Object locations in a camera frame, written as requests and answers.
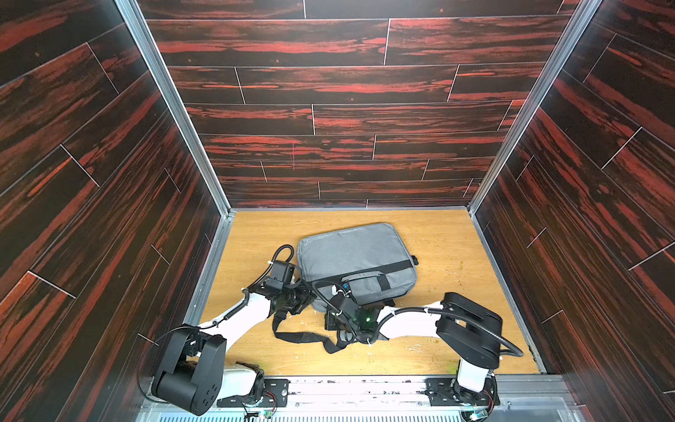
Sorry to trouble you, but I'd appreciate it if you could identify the grey zippered laptop bag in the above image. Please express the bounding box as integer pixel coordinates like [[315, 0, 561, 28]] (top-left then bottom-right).
[[272, 223, 418, 353]]

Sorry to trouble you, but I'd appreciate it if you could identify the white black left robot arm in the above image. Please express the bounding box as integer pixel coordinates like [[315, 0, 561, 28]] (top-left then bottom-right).
[[150, 281, 316, 416]]

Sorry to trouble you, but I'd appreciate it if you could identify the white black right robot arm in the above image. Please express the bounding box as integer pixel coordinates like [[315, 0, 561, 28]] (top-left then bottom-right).
[[325, 293, 524, 393]]

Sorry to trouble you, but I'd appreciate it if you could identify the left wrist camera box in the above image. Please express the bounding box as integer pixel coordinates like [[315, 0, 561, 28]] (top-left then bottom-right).
[[264, 260, 295, 291]]

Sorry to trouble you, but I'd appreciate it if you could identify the aluminium front rail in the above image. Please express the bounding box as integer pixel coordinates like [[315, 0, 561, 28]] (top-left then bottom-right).
[[136, 373, 586, 422]]

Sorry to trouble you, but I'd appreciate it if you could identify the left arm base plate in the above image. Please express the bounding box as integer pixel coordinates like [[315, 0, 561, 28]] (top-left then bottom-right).
[[216, 378, 290, 409]]

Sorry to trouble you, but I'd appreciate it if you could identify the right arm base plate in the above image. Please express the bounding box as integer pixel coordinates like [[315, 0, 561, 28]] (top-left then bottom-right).
[[424, 377, 500, 407]]

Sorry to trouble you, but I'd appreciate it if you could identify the aluminium corner post right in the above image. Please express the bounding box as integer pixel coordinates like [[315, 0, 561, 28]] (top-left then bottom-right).
[[468, 0, 602, 222]]

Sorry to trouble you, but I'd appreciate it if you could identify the aluminium corner post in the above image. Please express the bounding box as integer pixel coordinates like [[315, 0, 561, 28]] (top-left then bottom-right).
[[468, 0, 602, 222], [114, 0, 231, 217]]

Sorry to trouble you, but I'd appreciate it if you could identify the aluminium corner post left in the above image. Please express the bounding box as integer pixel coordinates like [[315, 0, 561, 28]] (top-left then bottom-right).
[[114, 0, 231, 217]]

